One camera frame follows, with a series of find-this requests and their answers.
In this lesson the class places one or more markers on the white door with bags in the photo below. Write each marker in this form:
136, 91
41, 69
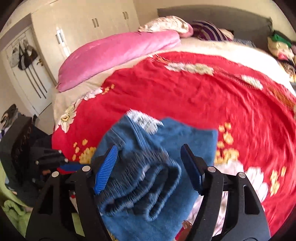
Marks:
27, 71

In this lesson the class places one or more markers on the cream bed sheet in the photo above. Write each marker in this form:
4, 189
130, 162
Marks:
250, 57

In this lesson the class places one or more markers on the blue denim lace-trimmed pants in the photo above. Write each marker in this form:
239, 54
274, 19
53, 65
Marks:
149, 193

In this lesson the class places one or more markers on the pink quilt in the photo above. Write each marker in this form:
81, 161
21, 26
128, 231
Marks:
100, 55

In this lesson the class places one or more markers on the stack of folded clothes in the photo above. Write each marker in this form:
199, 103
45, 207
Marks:
283, 49

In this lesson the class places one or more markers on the red floral bed blanket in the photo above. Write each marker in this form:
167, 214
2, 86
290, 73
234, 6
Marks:
254, 116

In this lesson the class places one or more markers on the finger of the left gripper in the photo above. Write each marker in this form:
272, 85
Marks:
70, 167

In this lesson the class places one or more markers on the white wardrobe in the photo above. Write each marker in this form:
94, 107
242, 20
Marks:
63, 26

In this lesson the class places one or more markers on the grey padded headboard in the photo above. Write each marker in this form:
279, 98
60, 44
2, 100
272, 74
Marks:
245, 25

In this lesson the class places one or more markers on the floral pink pillow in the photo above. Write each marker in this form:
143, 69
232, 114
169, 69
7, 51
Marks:
168, 23

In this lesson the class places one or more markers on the green garment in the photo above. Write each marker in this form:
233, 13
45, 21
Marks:
17, 212

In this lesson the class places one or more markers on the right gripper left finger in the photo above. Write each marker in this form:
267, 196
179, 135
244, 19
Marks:
66, 209

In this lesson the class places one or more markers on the purple striped pillow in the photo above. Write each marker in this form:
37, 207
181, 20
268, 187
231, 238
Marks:
204, 30

